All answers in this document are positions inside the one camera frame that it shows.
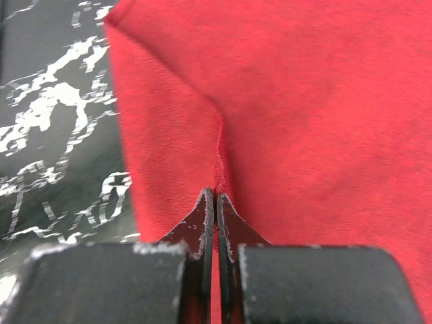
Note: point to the red cloth napkin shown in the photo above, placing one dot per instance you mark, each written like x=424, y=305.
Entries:
x=313, y=116

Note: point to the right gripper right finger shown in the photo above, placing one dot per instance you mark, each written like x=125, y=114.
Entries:
x=265, y=283

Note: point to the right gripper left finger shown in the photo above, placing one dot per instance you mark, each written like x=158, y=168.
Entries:
x=168, y=281

